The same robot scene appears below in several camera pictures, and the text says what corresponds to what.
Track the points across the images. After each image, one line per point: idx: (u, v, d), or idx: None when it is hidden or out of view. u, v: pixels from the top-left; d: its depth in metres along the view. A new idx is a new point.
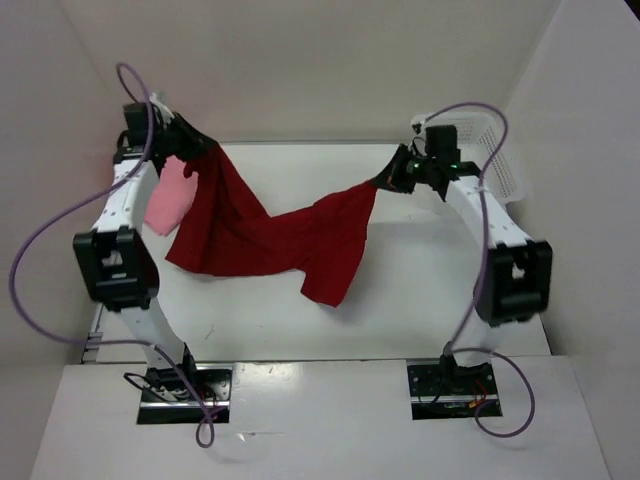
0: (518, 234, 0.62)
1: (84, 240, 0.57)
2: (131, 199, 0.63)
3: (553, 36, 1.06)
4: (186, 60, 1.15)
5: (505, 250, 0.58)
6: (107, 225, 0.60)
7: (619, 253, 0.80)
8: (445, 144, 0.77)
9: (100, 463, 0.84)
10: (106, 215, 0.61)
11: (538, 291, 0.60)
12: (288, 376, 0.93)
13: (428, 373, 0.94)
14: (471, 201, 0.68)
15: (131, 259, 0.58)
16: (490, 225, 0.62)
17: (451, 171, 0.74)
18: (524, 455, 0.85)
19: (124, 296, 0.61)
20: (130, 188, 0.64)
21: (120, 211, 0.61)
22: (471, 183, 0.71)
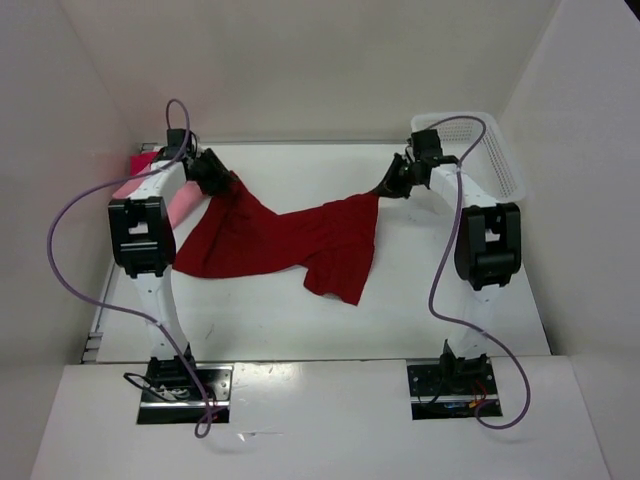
0: (489, 199, 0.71)
1: (118, 204, 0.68)
2: (161, 182, 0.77)
3: (553, 36, 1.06)
4: (185, 59, 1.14)
5: (479, 209, 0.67)
6: (140, 196, 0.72)
7: (619, 254, 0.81)
8: (428, 142, 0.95)
9: (100, 463, 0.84)
10: (139, 190, 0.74)
11: (512, 252, 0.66)
12: (288, 376, 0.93)
13: (428, 373, 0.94)
14: (449, 181, 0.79)
15: (156, 222, 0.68)
16: (465, 194, 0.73)
17: (434, 162, 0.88)
18: (524, 455, 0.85)
19: (146, 258, 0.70)
20: (162, 176, 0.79)
21: (151, 188, 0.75)
22: (449, 167, 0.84)
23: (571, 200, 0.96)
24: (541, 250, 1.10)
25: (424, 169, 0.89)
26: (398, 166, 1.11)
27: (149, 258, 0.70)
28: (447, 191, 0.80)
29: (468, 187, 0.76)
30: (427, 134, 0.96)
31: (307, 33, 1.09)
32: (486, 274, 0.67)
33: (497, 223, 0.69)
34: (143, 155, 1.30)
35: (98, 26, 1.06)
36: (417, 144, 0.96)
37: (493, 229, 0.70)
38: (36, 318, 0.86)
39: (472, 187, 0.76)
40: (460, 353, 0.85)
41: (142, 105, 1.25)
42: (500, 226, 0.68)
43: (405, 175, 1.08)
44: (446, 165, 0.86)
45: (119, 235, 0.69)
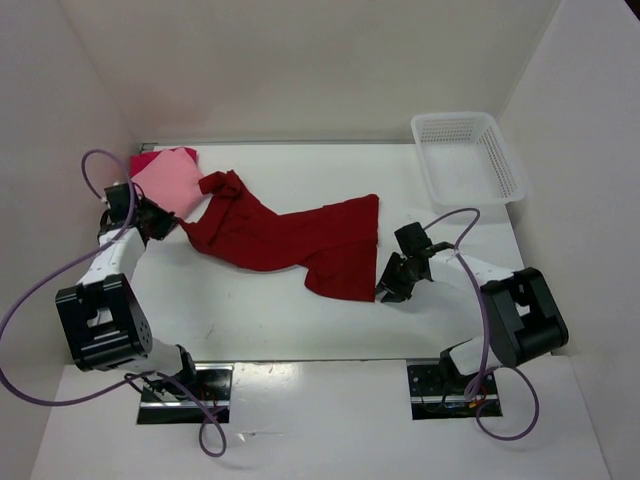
0: (502, 272, 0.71)
1: (69, 295, 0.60)
2: (116, 255, 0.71)
3: (553, 36, 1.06)
4: (186, 59, 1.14)
5: (501, 286, 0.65)
6: (93, 277, 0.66)
7: (618, 256, 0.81)
8: (416, 236, 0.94)
9: (100, 464, 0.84)
10: (92, 271, 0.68)
11: (554, 324, 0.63)
12: (288, 376, 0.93)
13: (428, 373, 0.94)
14: (451, 264, 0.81)
15: (119, 306, 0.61)
16: (476, 272, 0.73)
17: (426, 252, 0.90)
18: (523, 456, 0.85)
19: (117, 358, 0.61)
20: (117, 247, 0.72)
21: (106, 265, 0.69)
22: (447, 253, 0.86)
23: (571, 200, 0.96)
24: (542, 251, 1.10)
25: (419, 260, 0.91)
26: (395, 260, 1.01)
27: (117, 348, 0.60)
28: (449, 272, 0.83)
29: (474, 264, 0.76)
30: (413, 227, 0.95)
31: (307, 33, 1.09)
32: (531, 356, 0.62)
33: (520, 293, 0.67)
34: (143, 155, 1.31)
35: (98, 26, 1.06)
36: (406, 240, 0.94)
37: (519, 301, 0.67)
38: (36, 319, 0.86)
39: (479, 263, 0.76)
40: (466, 371, 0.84)
41: (141, 105, 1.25)
42: (526, 296, 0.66)
43: (401, 271, 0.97)
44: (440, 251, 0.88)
45: (77, 335, 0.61)
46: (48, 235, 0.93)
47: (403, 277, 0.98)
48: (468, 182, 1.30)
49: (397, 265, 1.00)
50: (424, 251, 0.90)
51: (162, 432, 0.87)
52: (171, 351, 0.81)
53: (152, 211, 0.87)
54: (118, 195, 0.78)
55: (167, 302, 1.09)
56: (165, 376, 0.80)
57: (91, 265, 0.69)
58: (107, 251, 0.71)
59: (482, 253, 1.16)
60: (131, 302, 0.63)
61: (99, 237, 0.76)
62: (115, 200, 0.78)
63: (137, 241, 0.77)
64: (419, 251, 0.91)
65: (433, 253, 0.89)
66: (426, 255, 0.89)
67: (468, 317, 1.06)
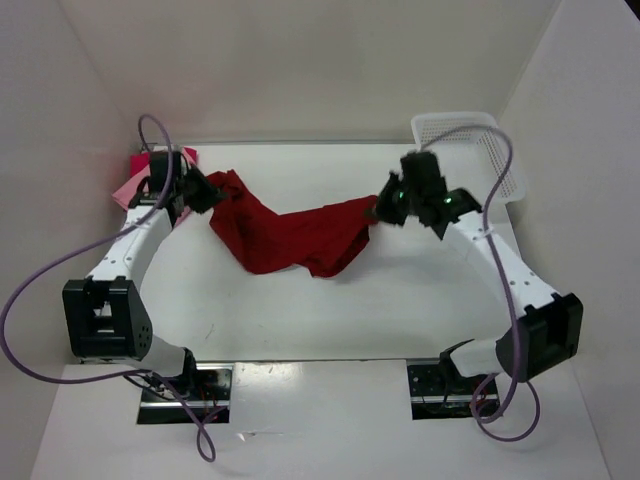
0: (542, 289, 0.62)
1: (76, 288, 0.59)
2: (133, 250, 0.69)
3: (553, 35, 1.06)
4: (186, 58, 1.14)
5: (539, 317, 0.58)
6: (104, 273, 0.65)
7: (618, 255, 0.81)
8: (430, 173, 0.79)
9: (99, 464, 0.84)
10: (106, 263, 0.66)
11: (569, 349, 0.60)
12: (288, 375, 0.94)
13: (428, 373, 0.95)
14: (478, 249, 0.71)
15: (121, 312, 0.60)
16: (511, 281, 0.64)
17: (445, 207, 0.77)
18: (523, 455, 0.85)
19: (111, 354, 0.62)
20: (138, 235, 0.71)
21: (120, 260, 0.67)
22: (475, 223, 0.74)
23: (571, 199, 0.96)
24: (542, 251, 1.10)
25: (432, 211, 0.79)
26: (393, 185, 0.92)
27: (117, 351, 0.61)
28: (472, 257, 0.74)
29: (507, 266, 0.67)
30: (426, 160, 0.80)
31: (307, 33, 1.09)
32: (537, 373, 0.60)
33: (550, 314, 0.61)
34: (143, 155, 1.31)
35: (98, 26, 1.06)
36: (415, 175, 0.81)
37: None
38: (36, 318, 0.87)
39: (515, 268, 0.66)
40: (467, 373, 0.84)
41: (141, 105, 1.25)
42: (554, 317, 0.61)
43: (399, 204, 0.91)
44: (463, 213, 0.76)
45: (78, 327, 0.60)
46: (48, 234, 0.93)
47: (400, 206, 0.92)
48: (469, 181, 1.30)
49: (393, 190, 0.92)
50: (441, 205, 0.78)
51: (163, 431, 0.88)
52: (172, 351, 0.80)
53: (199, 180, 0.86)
54: (162, 161, 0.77)
55: (167, 302, 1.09)
56: (161, 375, 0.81)
57: (107, 253, 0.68)
58: (125, 241, 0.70)
59: None
60: (135, 307, 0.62)
61: (128, 209, 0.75)
62: (157, 166, 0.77)
63: (161, 227, 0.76)
64: (433, 200, 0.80)
65: (456, 218, 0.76)
66: (440, 209, 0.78)
67: (469, 317, 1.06)
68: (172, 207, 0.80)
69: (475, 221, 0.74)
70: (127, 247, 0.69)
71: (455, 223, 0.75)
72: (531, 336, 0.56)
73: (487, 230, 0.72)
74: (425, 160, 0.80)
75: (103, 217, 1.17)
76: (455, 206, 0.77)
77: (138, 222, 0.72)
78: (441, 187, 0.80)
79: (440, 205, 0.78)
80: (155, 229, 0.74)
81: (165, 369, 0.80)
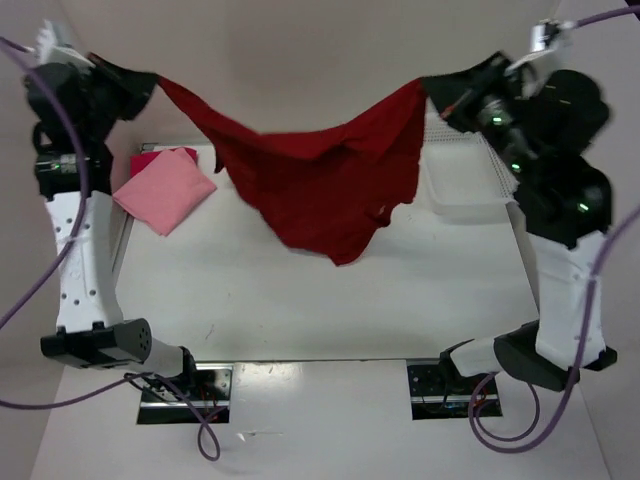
0: (598, 346, 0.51)
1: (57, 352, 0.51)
2: (93, 279, 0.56)
3: None
4: (186, 58, 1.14)
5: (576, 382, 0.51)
6: (75, 322, 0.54)
7: (618, 255, 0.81)
8: (552, 135, 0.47)
9: (98, 465, 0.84)
10: (69, 304, 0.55)
11: None
12: (288, 376, 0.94)
13: (428, 373, 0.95)
14: (573, 287, 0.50)
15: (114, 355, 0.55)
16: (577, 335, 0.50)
17: (575, 204, 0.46)
18: (523, 455, 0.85)
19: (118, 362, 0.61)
20: (83, 249, 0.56)
21: (84, 294, 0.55)
22: (589, 252, 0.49)
23: None
24: None
25: (552, 201, 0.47)
26: (490, 94, 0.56)
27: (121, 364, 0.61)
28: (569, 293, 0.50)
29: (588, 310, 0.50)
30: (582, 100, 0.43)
31: (306, 33, 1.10)
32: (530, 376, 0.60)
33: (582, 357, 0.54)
34: (143, 155, 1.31)
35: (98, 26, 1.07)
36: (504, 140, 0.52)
37: None
38: (36, 317, 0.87)
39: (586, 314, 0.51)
40: (468, 373, 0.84)
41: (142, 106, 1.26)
42: None
43: (502, 129, 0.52)
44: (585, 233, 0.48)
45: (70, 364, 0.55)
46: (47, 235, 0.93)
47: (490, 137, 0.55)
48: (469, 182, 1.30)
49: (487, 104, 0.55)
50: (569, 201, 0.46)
51: (163, 431, 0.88)
52: (171, 352, 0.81)
53: (107, 86, 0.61)
54: (42, 109, 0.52)
55: (167, 303, 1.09)
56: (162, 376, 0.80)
57: (63, 286, 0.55)
58: (77, 271, 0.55)
59: (483, 253, 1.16)
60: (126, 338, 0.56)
61: (46, 201, 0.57)
62: (48, 117, 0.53)
63: (102, 208, 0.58)
64: (547, 183, 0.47)
65: (574, 241, 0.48)
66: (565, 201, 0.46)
67: (470, 317, 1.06)
68: (94, 164, 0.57)
69: (590, 253, 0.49)
70: (84, 277, 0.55)
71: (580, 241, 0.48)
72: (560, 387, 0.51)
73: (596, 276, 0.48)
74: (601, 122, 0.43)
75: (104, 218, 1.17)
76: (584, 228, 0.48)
77: (74, 234, 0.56)
78: (582, 179, 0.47)
79: (570, 205, 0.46)
80: (99, 232, 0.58)
81: (165, 371, 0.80)
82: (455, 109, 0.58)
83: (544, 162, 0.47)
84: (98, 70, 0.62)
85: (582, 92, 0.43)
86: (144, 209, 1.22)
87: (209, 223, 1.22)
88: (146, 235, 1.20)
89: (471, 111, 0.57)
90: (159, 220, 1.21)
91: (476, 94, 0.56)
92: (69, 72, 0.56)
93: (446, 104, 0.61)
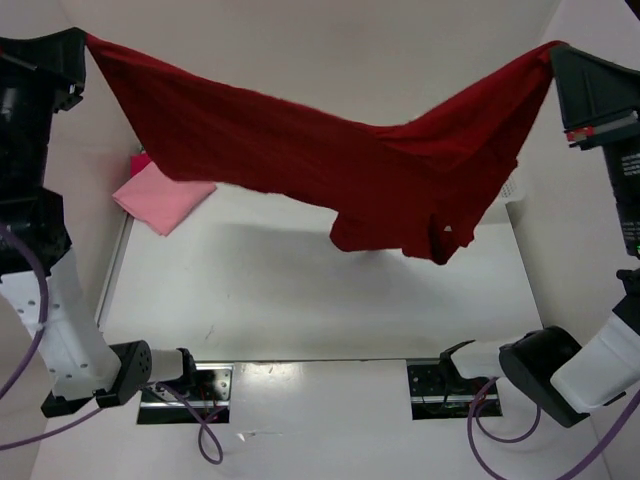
0: None
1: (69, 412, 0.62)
2: (79, 354, 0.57)
3: (553, 36, 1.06)
4: (185, 58, 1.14)
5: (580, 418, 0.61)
6: (74, 388, 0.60)
7: (617, 255, 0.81)
8: None
9: (99, 464, 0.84)
10: (62, 376, 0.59)
11: None
12: (288, 375, 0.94)
13: (428, 373, 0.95)
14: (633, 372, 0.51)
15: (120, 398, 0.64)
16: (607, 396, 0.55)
17: None
18: (523, 456, 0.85)
19: None
20: (60, 329, 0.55)
21: (73, 368, 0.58)
22: None
23: (570, 198, 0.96)
24: (542, 251, 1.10)
25: None
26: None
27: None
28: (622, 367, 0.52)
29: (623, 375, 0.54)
30: None
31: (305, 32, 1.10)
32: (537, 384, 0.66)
33: None
34: (143, 155, 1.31)
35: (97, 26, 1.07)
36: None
37: None
38: None
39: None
40: (468, 374, 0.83)
41: None
42: None
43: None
44: None
45: None
46: None
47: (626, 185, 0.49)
48: None
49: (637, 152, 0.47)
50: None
51: (163, 431, 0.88)
52: (170, 354, 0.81)
53: (16, 88, 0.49)
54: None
55: (167, 302, 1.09)
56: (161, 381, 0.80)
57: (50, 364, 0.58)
58: (58, 347, 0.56)
59: (482, 253, 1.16)
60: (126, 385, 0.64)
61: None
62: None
63: (63, 273, 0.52)
64: None
65: None
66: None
67: (469, 316, 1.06)
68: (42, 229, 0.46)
69: None
70: (69, 352, 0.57)
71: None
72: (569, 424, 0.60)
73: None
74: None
75: (103, 218, 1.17)
76: None
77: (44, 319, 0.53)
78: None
79: None
80: (72, 301, 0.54)
81: (168, 372, 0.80)
82: (597, 138, 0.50)
83: None
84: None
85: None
86: (143, 209, 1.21)
87: (209, 223, 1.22)
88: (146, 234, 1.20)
89: (622, 148, 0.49)
90: (159, 219, 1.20)
91: (636, 133, 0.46)
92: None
93: (581, 120, 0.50)
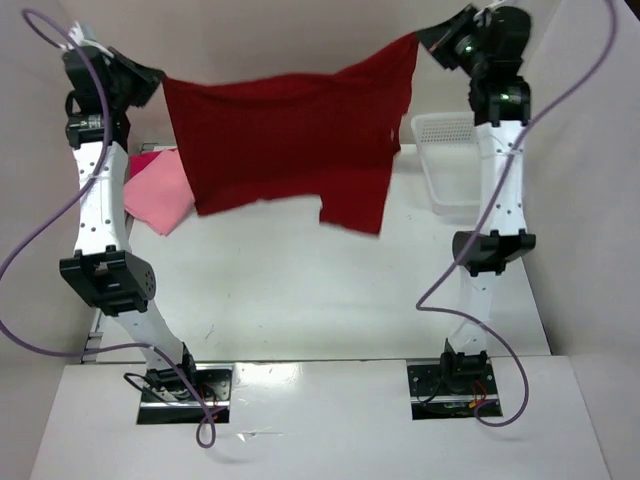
0: (517, 221, 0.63)
1: (73, 267, 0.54)
2: (107, 208, 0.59)
3: (554, 33, 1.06)
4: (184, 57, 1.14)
5: (492, 244, 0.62)
6: (90, 246, 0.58)
7: (616, 253, 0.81)
8: (504, 51, 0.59)
9: (98, 464, 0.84)
10: (85, 232, 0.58)
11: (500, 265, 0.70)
12: (288, 376, 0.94)
13: (428, 373, 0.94)
14: (497, 162, 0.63)
15: (122, 277, 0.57)
16: (496, 205, 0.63)
17: (498, 101, 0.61)
18: (524, 460, 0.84)
19: (122, 301, 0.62)
20: (102, 187, 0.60)
21: (100, 225, 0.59)
22: (511, 132, 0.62)
23: (571, 196, 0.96)
24: (542, 250, 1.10)
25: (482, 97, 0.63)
26: (464, 31, 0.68)
27: (128, 301, 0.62)
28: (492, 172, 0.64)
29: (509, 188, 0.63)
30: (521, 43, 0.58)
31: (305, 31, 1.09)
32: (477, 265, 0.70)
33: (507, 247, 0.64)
34: (143, 155, 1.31)
35: None
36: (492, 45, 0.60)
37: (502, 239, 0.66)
38: (35, 315, 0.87)
39: (514, 189, 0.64)
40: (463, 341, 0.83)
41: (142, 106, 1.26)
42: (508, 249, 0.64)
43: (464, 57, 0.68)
44: (507, 119, 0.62)
45: (86, 292, 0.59)
46: (46, 234, 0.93)
47: (463, 63, 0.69)
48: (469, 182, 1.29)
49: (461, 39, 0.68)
50: (494, 95, 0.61)
51: (162, 431, 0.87)
52: (175, 346, 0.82)
53: (127, 76, 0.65)
54: (80, 77, 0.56)
55: (167, 301, 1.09)
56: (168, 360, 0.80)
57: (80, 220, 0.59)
58: (96, 201, 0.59)
59: None
60: (135, 268, 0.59)
61: (71, 146, 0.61)
62: (82, 85, 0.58)
63: (120, 159, 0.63)
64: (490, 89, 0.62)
65: (497, 120, 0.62)
66: (491, 96, 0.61)
67: None
68: (117, 126, 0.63)
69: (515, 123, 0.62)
70: (102, 205, 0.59)
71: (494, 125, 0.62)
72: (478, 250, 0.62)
73: (516, 151, 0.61)
74: (521, 37, 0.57)
75: None
76: (506, 110, 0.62)
77: (95, 173, 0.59)
78: (509, 81, 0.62)
79: (495, 98, 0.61)
80: (116, 176, 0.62)
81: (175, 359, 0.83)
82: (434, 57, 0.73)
83: (505, 106, 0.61)
84: (118, 61, 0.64)
85: (517, 21, 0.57)
86: (143, 209, 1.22)
87: (209, 222, 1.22)
88: (147, 234, 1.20)
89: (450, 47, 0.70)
90: (159, 219, 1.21)
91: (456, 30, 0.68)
92: (101, 53, 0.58)
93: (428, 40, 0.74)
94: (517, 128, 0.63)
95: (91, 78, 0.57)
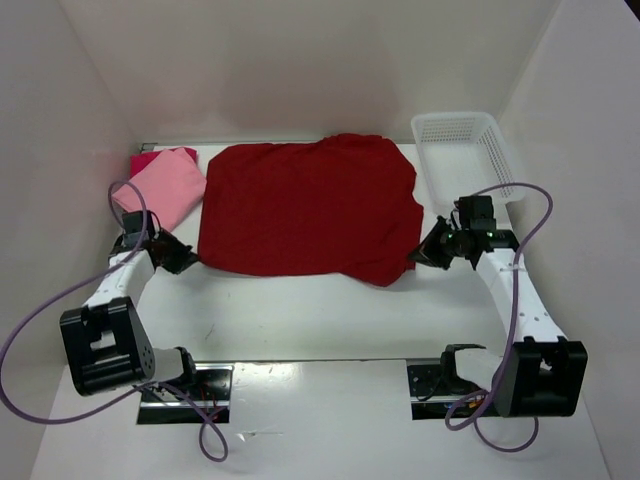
0: (550, 329, 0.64)
1: (74, 317, 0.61)
2: (124, 279, 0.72)
3: (553, 35, 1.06)
4: (183, 58, 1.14)
5: (534, 347, 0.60)
6: (100, 300, 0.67)
7: (616, 254, 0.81)
8: (480, 213, 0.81)
9: (99, 466, 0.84)
10: (99, 292, 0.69)
11: (562, 398, 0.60)
12: (288, 375, 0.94)
13: (428, 373, 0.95)
14: (504, 278, 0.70)
15: (120, 328, 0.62)
16: (520, 312, 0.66)
17: (486, 239, 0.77)
18: (523, 460, 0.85)
19: (115, 379, 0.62)
20: (124, 270, 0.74)
21: (113, 287, 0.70)
22: (506, 257, 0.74)
23: (571, 198, 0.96)
24: (540, 250, 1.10)
25: (472, 240, 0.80)
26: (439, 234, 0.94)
27: (121, 372, 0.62)
28: (501, 293, 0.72)
29: (526, 300, 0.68)
30: (485, 202, 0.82)
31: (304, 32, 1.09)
32: (529, 411, 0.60)
33: (555, 357, 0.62)
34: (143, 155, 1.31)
35: (94, 25, 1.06)
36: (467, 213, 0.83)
37: (548, 361, 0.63)
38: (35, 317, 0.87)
39: (531, 302, 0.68)
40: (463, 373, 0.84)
41: (141, 105, 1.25)
42: (558, 360, 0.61)
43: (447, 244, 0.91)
44: (500, 246, 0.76)
45: (80, 358, 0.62)
46: (47, 237, 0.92)
47: (448, 248, 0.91)
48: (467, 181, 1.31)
49: (441, 236, 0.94)
50: (481, 238, 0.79)
51: (163, 433, 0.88)
52: (174, 355, 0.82)
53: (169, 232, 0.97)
54: (133, 221, 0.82)
55: (167, 302, 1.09)
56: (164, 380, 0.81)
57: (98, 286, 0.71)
58: (116, 277, 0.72)
59: None
60: (135, 326, 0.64)
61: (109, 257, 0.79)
62: (130, 225, 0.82)
63: (143, 263, 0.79)
64: (477, 232, 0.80)
65: (490, 247, 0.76)
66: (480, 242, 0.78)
67: (468, 315, 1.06)
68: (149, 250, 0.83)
69: (506, 252, 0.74)
70: (118, 278, 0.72)
71: (489, 252, 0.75)
72: (522, 354, 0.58)
73: (516, 266, 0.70)
74: (485, 202, 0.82)
75: (104, 218, 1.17)
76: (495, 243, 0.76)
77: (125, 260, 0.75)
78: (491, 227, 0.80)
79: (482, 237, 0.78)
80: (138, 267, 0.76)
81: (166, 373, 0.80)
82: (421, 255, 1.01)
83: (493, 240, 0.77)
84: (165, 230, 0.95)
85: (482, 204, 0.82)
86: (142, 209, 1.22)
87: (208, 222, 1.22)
88: None
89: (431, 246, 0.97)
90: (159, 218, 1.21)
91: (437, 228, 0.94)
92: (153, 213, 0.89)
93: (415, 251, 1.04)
94: (510, 255, 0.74)
95: (139, 220, 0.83)
